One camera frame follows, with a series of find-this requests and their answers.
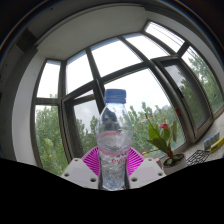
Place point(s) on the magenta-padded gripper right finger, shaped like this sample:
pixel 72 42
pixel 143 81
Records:
pixel 147 170

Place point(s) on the small blue green box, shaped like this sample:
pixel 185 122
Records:
pixel 211 140

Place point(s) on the clear blue-capped water bottle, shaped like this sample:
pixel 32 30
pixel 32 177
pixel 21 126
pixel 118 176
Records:
pixel 114 133

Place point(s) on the black white patterned pad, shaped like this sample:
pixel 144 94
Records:
pixel 198 157

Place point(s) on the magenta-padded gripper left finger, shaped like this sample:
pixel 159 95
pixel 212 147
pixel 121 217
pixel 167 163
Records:
pixel 76 170

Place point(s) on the potted plant in white pot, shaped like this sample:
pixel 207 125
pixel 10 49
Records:
pixel 175 164

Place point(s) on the brown-framed window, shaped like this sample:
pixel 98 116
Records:
pixel 96 76

